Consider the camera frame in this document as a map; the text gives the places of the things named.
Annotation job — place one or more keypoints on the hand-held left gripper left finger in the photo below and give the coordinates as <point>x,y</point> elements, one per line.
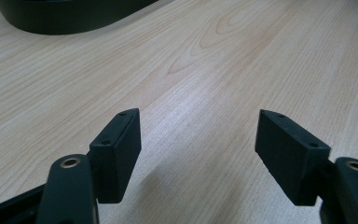
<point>118,158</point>

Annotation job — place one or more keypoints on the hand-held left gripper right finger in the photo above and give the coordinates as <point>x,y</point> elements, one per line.
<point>292,155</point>

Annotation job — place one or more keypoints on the black oval tray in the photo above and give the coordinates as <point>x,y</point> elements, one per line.
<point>68,18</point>

